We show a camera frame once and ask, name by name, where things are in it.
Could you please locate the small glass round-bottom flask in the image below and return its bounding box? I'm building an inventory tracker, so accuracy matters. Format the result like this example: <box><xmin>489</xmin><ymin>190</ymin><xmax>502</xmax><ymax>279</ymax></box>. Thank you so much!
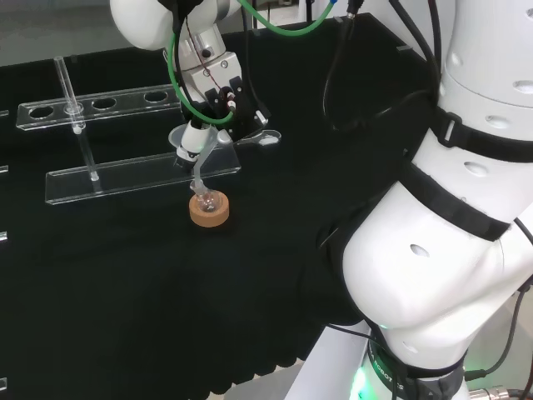
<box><xmin>191</xmin><ymin>181</ymin><xmax>220</xmax><ymax>213</ymax></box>

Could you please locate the black plug cable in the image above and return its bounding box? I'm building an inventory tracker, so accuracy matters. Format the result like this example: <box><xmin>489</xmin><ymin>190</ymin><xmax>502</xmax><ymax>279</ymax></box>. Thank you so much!
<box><xmin>465</xmin><ymin>216</ymin><xmax>533</xmax><ymax>383</ymax></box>

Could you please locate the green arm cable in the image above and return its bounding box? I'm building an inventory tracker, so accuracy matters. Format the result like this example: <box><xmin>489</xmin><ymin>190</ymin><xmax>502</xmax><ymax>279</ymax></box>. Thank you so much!
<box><xmin>167</xmin><ymin>0</ymin><xmax>339</xmax><ymax>126</ymax></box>

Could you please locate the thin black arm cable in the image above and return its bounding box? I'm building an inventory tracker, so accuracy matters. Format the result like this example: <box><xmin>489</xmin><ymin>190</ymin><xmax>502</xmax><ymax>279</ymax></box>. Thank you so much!
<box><xmin>389</xmin><ymin>0</ymin><xmax>443</xmax><ymax>80</ymax></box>

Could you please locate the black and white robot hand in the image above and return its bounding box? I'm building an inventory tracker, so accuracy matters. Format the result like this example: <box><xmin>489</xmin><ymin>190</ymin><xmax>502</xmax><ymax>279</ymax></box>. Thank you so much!
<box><xmin>173</xmin><ymin>52</ymin><xmax>270</xmax><ymax>170</ymax></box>

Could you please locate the black bench cloth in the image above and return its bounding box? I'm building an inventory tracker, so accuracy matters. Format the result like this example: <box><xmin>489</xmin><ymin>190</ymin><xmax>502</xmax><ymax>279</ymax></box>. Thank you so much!
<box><xmin>0</xmin><ymin>12</ymin><xmax>442</xmax><ymax>400</ymax></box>

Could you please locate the cork ring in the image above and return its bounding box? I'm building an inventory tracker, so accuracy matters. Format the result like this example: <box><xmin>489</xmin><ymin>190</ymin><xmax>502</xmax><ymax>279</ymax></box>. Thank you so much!
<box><xmin>188</xmin><ymin>192</ymin><xmax>231</xmax><ymax>228</ymax></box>

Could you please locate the clear plastic funnel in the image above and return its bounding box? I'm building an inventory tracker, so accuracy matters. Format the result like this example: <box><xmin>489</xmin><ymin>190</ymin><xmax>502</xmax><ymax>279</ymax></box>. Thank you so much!
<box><xmin>168</xmin><ymin>124</ymin><xmax>234</xmax><ymax>197</ymax></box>

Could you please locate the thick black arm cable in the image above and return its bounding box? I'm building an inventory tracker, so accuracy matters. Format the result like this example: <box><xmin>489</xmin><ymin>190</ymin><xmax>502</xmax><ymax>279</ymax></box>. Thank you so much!
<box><xmin>322</xmin><ymin>0</ymin><xmax>442</xmax><ymax>133</ymax></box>

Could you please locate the clear acrylic funnel stand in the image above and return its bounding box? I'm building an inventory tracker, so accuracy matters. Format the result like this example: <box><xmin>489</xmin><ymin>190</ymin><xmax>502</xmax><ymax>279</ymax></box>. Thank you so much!
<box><xmin>15</xmin><ymin>55</ymin><xmax>242</xmax><ymax>207</ymax></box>

